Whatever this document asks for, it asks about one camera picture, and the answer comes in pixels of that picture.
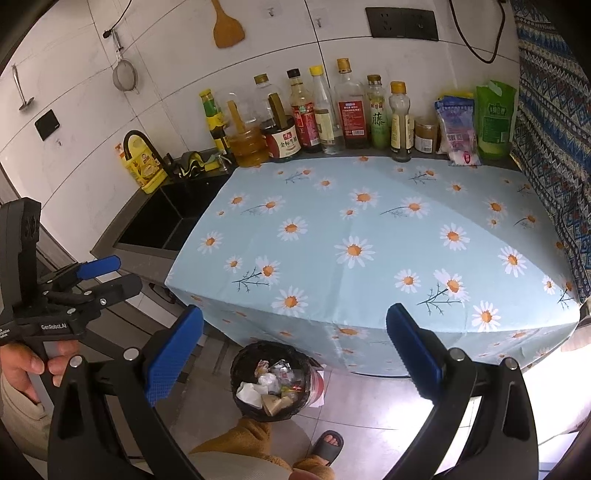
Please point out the red label clear bottle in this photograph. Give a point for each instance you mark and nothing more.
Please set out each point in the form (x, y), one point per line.
(352, 107)

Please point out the small black wall switch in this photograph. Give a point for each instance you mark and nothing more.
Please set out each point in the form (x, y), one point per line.
(47, 124)

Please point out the green label oil bottle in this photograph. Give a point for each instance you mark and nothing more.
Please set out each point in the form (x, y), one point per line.
(379, 120)

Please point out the dark soy sauce jug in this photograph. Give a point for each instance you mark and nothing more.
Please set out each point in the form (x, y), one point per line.
(275, 123)

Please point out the clear plastic bag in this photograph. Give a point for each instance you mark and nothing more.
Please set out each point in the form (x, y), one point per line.
(284, 373)

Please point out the person's left hand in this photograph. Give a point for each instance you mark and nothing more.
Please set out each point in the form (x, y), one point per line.
(17, 361)

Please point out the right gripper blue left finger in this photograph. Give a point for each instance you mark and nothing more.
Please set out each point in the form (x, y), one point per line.
(167, 352)

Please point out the blue white seasoning bag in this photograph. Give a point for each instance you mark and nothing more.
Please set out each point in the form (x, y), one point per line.
(459, 140)

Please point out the black wall socket panel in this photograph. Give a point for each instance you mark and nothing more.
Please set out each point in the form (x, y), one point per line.
(402, 23)

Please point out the large cooking oil jug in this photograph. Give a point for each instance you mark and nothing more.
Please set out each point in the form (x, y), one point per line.
(242, 128)

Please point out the green cap sauce bottle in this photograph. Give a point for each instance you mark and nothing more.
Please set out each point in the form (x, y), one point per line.
(215, 121)

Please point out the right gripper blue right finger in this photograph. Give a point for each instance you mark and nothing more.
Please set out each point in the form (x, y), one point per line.
(421, 351)

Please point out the white paper towel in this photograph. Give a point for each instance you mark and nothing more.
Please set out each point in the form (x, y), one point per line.
(251, 394)

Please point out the small brown jar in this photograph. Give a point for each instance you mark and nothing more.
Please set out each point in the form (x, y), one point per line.
(426, 134)

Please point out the green seasoning bag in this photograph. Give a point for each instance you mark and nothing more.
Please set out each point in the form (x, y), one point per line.
(495, 106)

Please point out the black slipper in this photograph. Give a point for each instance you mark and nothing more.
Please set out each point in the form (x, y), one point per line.
(328, 447)

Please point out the patterned blue woven cloth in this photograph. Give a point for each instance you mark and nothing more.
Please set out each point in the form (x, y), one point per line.
(552, 131)

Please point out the black yellow cloth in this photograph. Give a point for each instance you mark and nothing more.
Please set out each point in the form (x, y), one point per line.
(188, 165)

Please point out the yellow detergent bottle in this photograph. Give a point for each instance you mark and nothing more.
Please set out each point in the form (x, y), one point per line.
(150, 186)

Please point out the grey cabinet drawer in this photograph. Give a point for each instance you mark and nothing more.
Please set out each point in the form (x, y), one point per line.
(134, 321)

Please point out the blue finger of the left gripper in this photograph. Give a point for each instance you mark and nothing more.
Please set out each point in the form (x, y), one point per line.
(98, 267)

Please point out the yellow green sponge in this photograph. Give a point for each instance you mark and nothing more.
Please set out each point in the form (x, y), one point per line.
(212, 163)

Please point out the daisy print blue tablecloth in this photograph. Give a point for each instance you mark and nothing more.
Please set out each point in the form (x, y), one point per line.
(313, 253)

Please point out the black trash bin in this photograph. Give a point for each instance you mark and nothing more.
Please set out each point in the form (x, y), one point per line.
(312, 377)

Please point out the black kitchen sink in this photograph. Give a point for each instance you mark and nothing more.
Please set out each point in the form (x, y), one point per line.
(149, 231)

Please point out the beige left sleeve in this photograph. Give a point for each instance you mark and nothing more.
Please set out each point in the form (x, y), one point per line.
(27, 423)

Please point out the brown paper bag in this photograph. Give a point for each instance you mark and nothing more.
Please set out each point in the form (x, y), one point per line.
(273, 404)

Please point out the metal strainer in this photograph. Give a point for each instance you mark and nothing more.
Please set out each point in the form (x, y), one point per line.
(124, 75)

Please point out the black faucet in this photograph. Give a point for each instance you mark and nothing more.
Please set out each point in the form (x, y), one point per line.
(142, 159)

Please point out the gold cap sesame oil bottle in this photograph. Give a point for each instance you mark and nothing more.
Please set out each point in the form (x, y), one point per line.
(402, 127)

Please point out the green red snack wrapper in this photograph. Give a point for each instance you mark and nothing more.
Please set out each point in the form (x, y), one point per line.
(292, 392)

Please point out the white tissue ball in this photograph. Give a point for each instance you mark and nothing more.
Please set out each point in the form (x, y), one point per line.
(270, 384)

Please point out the wooden spatula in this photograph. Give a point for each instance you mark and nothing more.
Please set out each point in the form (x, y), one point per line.
(227, 31)

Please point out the red label vinegar bottle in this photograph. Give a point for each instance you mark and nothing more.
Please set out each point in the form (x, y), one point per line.
(303, 109)

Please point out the yellow cap white vinegar bottle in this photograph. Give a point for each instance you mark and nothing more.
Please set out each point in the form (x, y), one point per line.
(327, 118)

